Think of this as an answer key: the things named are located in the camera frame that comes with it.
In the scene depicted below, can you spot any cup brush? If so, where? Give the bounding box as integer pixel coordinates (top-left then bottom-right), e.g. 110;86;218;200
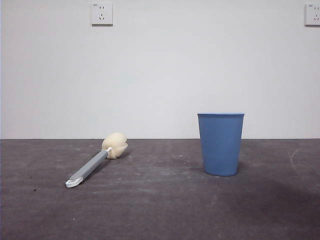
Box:
65;132;129;188

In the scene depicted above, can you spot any white wall socket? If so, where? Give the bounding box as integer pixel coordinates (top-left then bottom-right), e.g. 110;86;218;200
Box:
90;2;114;27
304;3;320;27

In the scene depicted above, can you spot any blue ribbed plastic cup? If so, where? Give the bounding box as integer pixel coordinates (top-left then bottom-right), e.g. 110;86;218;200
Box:
196;112;245;177

